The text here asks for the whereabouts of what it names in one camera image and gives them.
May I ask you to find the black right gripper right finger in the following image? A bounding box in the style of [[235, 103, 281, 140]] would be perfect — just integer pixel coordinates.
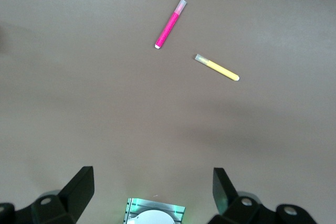
[[207, 167, 318, 224]]

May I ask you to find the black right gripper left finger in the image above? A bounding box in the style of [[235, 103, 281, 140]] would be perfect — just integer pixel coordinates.
[[0, 166, 95, 224]]

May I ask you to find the pink highlighter marker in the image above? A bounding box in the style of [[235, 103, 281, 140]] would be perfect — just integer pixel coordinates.
[[154, 0, 188, 50]]

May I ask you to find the yellow highlighter marker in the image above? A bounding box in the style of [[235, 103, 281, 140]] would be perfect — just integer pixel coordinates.
[[195, 54, 240, 82]]

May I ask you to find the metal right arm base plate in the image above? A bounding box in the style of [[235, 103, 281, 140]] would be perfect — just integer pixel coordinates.
[[122, 197, 186, 224]]

